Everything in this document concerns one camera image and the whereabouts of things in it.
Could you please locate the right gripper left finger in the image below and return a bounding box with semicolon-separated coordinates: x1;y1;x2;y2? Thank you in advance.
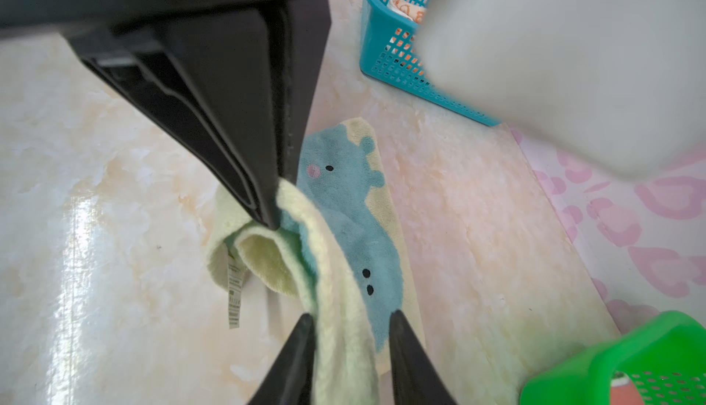
248;313;316;405

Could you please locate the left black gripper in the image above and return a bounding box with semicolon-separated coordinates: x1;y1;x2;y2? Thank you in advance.
1;0;331;230

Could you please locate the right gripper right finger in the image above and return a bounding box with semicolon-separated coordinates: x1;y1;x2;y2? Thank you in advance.
389;310;457;405

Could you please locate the teal yellow hippo towel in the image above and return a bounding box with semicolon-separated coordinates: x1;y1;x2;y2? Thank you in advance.
208;118;423;404

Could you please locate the pink orange towel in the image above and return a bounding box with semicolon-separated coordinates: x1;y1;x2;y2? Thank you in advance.
610;372;645;405

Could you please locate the teal plastic basket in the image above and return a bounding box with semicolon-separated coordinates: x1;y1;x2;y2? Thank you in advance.
360;0;499;127

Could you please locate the orange patterned towel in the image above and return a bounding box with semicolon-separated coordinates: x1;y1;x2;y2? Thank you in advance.
387;0;427;24

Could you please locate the green plastic basket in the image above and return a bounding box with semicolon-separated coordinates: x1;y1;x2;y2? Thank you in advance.
520;311;705;404

